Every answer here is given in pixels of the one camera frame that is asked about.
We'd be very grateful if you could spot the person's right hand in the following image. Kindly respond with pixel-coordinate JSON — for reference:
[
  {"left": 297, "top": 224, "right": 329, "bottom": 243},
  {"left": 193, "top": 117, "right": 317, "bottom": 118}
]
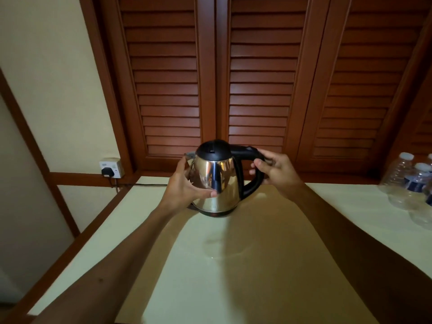
[{"left": 249, "top": 148, "right": 305, "bottom": 202}]

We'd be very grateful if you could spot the person's left hand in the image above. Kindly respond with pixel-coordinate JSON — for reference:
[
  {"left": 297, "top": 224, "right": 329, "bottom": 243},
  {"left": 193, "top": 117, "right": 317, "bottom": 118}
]
[{"left": 157, "top": 156, "right": 218, "bottom": 217}]

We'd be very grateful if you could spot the steel electric kettle black handle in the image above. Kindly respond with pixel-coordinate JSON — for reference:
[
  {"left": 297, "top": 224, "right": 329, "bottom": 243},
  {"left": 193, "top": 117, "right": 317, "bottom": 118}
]
[{"left": 184, "top": 139, "right": 268, "bottom": 218}]

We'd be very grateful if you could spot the clear unlabeled water bottle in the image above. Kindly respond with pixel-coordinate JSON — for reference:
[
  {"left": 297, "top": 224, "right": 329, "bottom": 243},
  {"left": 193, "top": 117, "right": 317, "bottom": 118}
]
[{"left": 378, "top": 152, "right": 415, "bottom": 194}]

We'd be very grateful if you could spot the person's right forearm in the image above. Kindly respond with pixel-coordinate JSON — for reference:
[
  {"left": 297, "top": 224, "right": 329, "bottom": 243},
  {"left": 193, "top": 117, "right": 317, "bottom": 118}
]
[{"left": 292, "top": 184, "right": 432, "bottom": 324}]

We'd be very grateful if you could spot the person's left forearm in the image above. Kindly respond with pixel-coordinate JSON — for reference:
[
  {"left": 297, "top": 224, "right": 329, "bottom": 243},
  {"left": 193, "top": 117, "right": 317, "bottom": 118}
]
[{"left": 32, "top": 204, "right": 175, "bottom": 324}]

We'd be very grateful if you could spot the brown louvered wooden shutter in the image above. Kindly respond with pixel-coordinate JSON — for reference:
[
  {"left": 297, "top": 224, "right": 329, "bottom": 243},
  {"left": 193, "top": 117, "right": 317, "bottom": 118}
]
[
  {"left": 383, "top": 67, "right": 432, "bottom": 173},
  {"left": 295, "top": 0, "right": 432, "bottom": 173},
  {"left": 215, "top": 0, "right": 331, "bottom": 166},
  {"left": 98, "top": 0, "right": 217, "bottom": 172}
]

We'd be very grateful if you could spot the wooden cabinet cream top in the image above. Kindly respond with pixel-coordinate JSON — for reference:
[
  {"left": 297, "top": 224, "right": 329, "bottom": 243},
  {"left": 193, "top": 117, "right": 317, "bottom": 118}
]
[{"left": 0, "top": 170, "right": 432, "bottom": 324}]

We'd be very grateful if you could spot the white wall socket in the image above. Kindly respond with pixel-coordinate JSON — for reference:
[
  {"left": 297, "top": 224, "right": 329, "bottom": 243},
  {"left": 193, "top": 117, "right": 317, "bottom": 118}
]
[{"left": 99, "top": 157, "right": 125, "bottom": 179}]

